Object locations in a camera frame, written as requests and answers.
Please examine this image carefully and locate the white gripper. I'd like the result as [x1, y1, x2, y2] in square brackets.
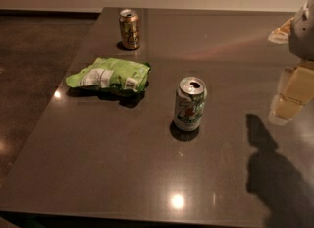
[268, 0, 314, 125]

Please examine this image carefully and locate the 7up soda can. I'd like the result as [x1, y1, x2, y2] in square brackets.
[174, 77, 207, 132]

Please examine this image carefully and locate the green rice chip bag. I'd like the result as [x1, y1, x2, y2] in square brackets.
[66, 57, 151, 94]

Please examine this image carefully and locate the gold brown soda can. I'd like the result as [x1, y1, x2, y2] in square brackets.
[119, 9, 140, 50]

